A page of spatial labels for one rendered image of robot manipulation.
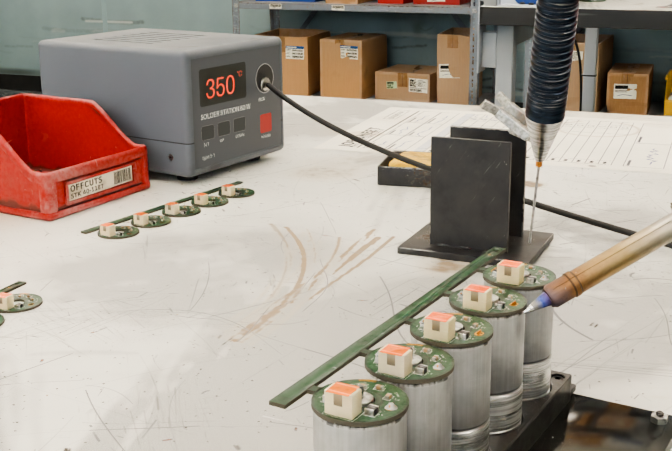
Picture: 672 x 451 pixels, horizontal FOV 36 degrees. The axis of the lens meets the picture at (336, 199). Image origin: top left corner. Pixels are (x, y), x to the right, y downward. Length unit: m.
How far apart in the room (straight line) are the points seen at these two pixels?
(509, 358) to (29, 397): 0.20
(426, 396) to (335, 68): 4.60
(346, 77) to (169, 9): 1.31
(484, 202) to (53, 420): 0.27
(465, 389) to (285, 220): 0.36
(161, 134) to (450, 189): 0.25
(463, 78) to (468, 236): 4.10
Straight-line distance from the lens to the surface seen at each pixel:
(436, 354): 0.30
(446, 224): 0.58
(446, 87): 4.69
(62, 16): 6.15
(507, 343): 0.33
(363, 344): 0.30
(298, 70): 4.95
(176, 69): 0.73
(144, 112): 0.76
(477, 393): 0.31
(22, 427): 0.41
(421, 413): 0.29
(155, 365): 0.45
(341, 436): 0.26
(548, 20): 0.28
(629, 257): 0.34
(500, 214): 0.57
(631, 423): 0.38
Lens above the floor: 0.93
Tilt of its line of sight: 15 degrees down
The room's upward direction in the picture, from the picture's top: 1 degrees counter-clockwise
